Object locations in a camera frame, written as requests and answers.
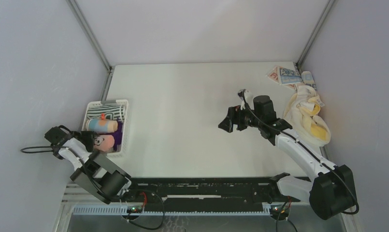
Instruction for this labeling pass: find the orange polka dot towel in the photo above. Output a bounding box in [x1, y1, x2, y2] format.
[85, 113, 120, 133]

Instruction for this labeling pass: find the aluminium frame post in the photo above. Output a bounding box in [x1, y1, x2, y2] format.
[66, 0, 112, 73]
[295, 0, 337, 71]

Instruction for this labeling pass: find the blue patterned towel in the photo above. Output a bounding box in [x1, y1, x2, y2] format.
[266, 65, 317, 90]

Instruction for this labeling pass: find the pink towel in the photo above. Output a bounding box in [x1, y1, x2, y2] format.
[94, 135, 115, 153]

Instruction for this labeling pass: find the right aluminium frame post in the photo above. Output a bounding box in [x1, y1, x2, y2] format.
[295, 0, 337, 71]

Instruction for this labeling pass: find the white cable duct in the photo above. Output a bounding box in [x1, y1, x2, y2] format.
[72, 205, 272, 216]

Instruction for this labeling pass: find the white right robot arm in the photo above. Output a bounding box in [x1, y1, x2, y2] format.
[218, 89, 359, 220]

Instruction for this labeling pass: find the left aluminium frame post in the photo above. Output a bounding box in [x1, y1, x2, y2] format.
[66, 0, 112, 73]

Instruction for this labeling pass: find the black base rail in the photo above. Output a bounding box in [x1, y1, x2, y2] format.
[121, 177, 290, 214]

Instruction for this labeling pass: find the right base control board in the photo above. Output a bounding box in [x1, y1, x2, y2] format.
[270, 205, 290, 215]

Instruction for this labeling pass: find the purple towel roll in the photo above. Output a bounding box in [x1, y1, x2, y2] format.
[112, 121, 123, 152]

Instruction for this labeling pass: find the left base control board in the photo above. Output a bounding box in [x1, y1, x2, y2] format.
[127, 206, 144, 214]

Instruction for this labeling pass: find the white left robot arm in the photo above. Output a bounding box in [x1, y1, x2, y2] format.
[44, 126, 141, 204]

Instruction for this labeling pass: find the black white zebra towel roll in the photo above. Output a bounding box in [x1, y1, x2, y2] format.
[86, 104, 127, 122]

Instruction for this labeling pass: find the white yellow towel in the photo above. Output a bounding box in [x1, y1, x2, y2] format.
[283, 85, 331, 147]

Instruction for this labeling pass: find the base control board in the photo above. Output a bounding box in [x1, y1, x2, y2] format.
[270, 205, 290, 215]
[127, 206, 144, 214]

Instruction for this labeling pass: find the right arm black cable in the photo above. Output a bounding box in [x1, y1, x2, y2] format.
[240, 90, 360, 216]

